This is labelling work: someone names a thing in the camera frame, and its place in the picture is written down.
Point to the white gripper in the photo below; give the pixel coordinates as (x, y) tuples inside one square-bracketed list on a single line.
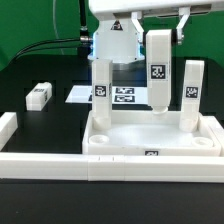
[(135, 8)]

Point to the white desk top tray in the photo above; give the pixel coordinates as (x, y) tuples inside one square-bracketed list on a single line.
[(141, 133)]

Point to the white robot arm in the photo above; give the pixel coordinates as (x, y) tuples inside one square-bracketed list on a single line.
[(120, 34)]

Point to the fiducial marker sheet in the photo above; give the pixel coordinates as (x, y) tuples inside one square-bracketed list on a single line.
[(120, 95)]

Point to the white U-shaped fence wall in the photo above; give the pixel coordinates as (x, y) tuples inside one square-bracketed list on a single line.
[(106, 167)]

